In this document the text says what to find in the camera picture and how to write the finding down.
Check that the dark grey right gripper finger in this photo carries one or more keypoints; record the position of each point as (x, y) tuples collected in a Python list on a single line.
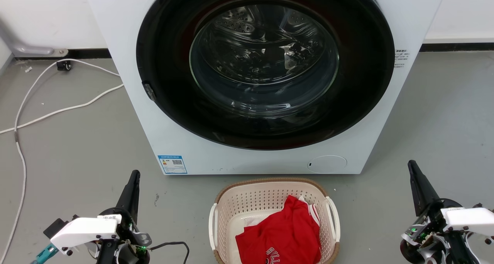
[(422, 190)]

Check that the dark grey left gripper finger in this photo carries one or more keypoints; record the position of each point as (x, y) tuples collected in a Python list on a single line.
[(130, 198)]

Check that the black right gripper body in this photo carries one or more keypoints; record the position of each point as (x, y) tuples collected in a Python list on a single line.
[(432, 225)]

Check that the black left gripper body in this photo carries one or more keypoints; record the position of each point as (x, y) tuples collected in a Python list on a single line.
[(127, 252)]

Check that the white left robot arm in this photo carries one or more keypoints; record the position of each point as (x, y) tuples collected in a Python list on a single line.
[(83, 231)]

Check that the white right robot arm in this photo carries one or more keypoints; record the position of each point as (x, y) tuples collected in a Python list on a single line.
[(471, 219)]

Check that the beige perforated laundry basket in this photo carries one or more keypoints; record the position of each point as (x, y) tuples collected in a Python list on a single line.
[(251, 202)]

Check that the blue white energy label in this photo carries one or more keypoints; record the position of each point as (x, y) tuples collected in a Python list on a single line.
[(172, 164)]

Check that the round white filter cover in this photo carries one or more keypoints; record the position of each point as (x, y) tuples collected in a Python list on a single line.
[(327, 164)]

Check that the grey door latch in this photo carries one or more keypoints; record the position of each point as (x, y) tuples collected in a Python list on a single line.
[(149, 91)]

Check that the small black text sticker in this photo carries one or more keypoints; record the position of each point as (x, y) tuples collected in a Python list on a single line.
[(401, 58)]

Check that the black round washer door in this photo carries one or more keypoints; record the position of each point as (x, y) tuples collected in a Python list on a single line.
[(170, 63)]

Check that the red jersey garment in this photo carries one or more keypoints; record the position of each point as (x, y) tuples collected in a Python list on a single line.
[(283, 237)]

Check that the black baseboard strip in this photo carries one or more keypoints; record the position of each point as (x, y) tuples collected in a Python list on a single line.
[(455, 47), (88, 53)]

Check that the small black floor plug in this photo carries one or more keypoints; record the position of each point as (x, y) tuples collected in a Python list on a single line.
[(63, 65)]

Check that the white front-load washing machine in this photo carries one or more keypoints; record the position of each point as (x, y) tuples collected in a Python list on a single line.
[(127, 32)]

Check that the stainless steel washer drum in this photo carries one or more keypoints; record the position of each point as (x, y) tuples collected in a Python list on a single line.
[(262, 55)]

